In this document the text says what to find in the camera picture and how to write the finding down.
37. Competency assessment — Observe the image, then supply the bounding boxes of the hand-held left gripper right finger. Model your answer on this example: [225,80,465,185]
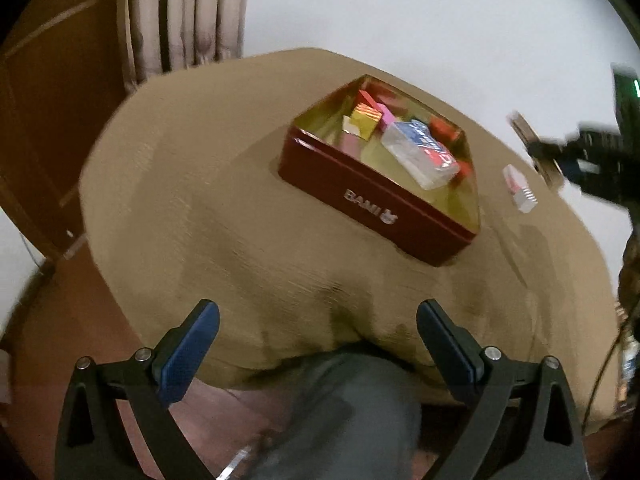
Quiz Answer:
[416,299,587,480]

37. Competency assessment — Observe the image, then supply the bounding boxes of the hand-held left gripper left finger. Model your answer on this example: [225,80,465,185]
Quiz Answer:
[55,299,221,480]

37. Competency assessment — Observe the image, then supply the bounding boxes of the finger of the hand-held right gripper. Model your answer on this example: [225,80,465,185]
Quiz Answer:
[552,154,632,202]
[527,122,622,158]

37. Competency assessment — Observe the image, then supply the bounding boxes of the clear case with zigzag label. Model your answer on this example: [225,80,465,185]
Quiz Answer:
[502,163,539,214]

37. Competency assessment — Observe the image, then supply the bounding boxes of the red rounded plastic box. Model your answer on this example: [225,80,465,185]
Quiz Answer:
[429,117,473,180]

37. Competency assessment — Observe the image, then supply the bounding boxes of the clear box with blue label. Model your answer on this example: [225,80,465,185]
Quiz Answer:
[381,119,461,191]

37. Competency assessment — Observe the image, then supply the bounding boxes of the dark red tin box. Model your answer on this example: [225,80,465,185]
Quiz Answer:
[277,74,482,267]

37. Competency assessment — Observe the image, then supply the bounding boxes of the magenta wooden block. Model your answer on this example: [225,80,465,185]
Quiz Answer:
[376,103,406,127]

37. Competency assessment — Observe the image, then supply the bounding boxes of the yellow wooden cube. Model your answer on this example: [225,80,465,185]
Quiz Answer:
[348,103,384,141]

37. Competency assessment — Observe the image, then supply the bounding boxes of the pink lipstick tube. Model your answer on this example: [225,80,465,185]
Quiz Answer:
[342,116,364,157]

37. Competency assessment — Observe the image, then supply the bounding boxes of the person's grey trouser leg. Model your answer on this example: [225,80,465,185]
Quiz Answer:
[247,345,426,480]

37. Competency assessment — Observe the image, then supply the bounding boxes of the brown wooden door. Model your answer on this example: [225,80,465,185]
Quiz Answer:
[0,0,128,261]

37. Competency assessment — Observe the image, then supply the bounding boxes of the beige patterned curtain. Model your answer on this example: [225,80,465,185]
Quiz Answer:
[116,0,253,95]

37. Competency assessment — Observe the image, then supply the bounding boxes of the black cable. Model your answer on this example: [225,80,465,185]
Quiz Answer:
[581,300,640,428]

